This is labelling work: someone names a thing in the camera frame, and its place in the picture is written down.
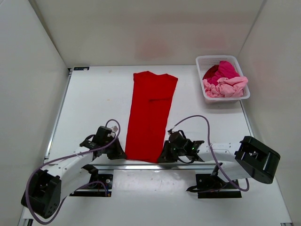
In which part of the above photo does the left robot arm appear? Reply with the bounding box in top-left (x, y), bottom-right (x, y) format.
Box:
top-left (21, 139), bottom-right (127, 219)

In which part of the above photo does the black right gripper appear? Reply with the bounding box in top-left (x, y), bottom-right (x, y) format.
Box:
top-left (157, 141), bottom-right (186, 164)

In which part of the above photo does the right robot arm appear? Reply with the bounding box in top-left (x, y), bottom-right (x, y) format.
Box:
top-left (158, 130), bottom-right (280, 189)

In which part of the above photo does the white plastic laundry basket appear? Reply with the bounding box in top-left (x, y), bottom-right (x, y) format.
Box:
top-left (196, 55), bottom-right (250, 104)

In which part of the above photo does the dark red t shirt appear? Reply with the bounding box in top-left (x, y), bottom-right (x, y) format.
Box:
top-left (203, 65), bottom-right (219, 80)

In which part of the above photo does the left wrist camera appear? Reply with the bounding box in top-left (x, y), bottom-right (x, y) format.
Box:
top-left (93, 126), bottom-right (118, 144)

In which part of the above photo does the dark label sticker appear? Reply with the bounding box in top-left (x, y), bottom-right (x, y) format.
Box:
top-left (73, 66), bottom-right (89, 71)

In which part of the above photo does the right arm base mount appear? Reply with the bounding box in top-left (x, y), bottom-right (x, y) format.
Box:
top-left (186, 166), bottom-right (242, 199)

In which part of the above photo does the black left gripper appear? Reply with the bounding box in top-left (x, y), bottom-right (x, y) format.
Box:
top-left (103, 136), bottom-right (127, 160)

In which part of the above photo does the light pink t shirt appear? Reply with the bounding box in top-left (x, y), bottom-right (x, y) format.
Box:
top-left (203, 77), bottom-right (248, 98)

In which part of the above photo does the magenta t shirt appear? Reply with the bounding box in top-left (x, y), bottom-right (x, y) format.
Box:
top-left (211, 61), bottom-right (240, 86)

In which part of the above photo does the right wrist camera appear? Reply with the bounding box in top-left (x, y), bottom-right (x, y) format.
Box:
top-left (167, 126), bottom-right (184, 135)

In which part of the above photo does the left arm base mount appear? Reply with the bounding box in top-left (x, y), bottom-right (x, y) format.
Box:
top-left (70, 165), bottom-right (113, 197)

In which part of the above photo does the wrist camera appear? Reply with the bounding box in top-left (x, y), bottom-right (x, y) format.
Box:
top-left (93, 126), bottom-right (118, 144)
top-left (167, 126), bottom-right (184, 135)

